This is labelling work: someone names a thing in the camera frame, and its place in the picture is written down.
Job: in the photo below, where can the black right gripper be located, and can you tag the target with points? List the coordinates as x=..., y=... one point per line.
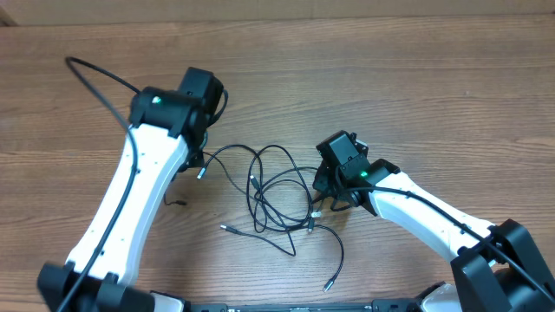
x=323, y=181

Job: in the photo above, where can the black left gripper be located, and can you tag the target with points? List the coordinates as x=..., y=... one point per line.
x=193, y=160

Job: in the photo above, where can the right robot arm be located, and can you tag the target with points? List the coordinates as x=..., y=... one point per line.
x=495, y=267

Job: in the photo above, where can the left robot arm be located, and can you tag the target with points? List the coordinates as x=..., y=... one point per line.
x=166, y=132

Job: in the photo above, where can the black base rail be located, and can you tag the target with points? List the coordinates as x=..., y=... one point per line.
x=377, y=305

